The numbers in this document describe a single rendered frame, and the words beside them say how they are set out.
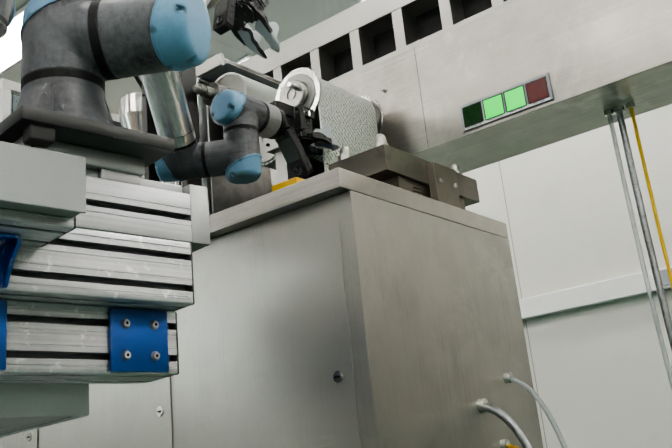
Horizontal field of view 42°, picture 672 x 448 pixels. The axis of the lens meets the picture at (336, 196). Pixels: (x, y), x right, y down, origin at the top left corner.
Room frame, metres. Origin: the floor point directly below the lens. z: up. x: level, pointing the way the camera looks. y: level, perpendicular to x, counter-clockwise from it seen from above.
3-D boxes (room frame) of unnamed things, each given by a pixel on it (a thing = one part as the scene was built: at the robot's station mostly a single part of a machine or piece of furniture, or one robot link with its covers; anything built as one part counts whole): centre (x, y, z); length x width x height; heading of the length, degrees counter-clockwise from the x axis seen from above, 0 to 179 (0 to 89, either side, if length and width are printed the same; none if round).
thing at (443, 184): (1.94, -0.26, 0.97); 0.10 x 0.03 x 0.11; 143
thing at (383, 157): (1.98, -0.17, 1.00); 0.40 x 0.16 x 0.06; 143
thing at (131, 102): (2.48, 0.58, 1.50); 0.14 x 0.14 x 0.06
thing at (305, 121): (1.83, 0.09, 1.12); 0.12 x 0.08 x 0.09; 143
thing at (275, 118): (1.77, 0.14, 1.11); 0.08 x 0.05 x 0.08; 53
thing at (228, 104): (1.70, 0.19, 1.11); 0.11 x 0.08 x 0.09; 143
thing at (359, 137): (2.02, -0.05, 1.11); 0.23 x 0.01 x 0.18; 143
